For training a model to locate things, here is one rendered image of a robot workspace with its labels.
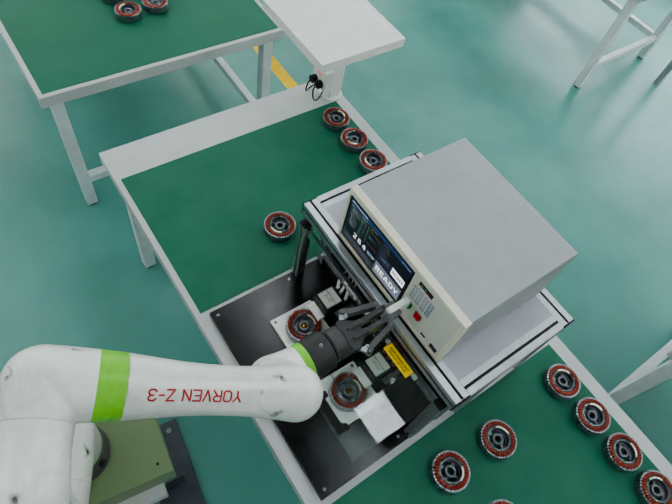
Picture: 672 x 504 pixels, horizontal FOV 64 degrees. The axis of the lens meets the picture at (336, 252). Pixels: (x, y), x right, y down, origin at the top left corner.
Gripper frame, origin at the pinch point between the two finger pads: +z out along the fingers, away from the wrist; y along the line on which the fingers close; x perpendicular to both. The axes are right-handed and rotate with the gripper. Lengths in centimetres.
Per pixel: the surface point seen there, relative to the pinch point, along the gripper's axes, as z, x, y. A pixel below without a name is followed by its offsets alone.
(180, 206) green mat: -20, -46, -83
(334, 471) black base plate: -24, -44, 19
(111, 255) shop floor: -42, -121, -125
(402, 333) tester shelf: 1.5, -9.4, 4.0
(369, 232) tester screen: 4.3, 4.4, -18.8
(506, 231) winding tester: 31.1, 10.9, 0.4
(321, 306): -4.1, -30.2, -19.9
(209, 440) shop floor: -43, -121, -24
